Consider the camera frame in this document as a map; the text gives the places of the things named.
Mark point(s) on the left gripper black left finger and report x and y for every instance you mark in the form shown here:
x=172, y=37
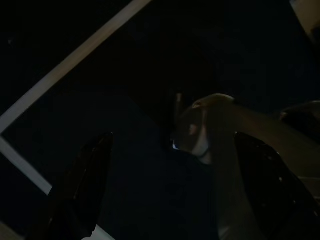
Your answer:
x=75, y=200

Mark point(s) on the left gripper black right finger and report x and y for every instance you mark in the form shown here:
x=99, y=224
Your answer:
x=275, y=195

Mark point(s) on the silver robot left leg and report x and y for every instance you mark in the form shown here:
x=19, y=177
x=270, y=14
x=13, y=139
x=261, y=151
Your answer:
x=217, y=120

